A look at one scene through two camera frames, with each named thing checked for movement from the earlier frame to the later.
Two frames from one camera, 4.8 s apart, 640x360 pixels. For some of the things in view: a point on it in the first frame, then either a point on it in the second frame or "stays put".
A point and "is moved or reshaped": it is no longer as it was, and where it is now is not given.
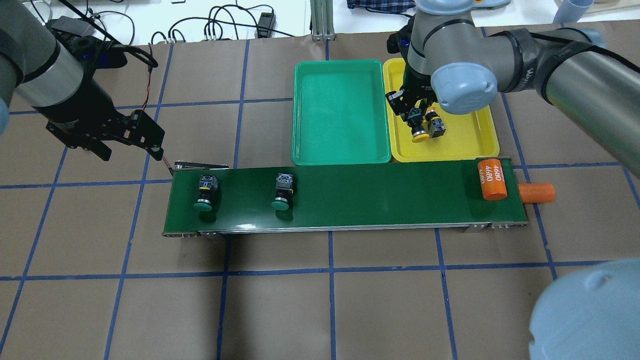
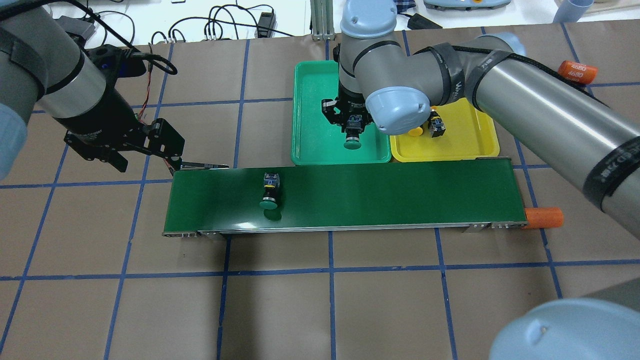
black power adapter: [266, 25] stays put
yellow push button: [416, 120] is moved or reshaped
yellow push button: [435, 125] stays put
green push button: [208, 185] → [271, 181]
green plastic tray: [340, 113] stays put
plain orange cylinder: [537, 193] → [542, 217]
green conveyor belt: [343, 196] stays put
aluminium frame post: [322, 20] stays put
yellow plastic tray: [472, 135] stays put
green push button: [283, 203] → [354, 125]
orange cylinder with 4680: [492, 179] is moved or reshaped
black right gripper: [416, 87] → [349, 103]
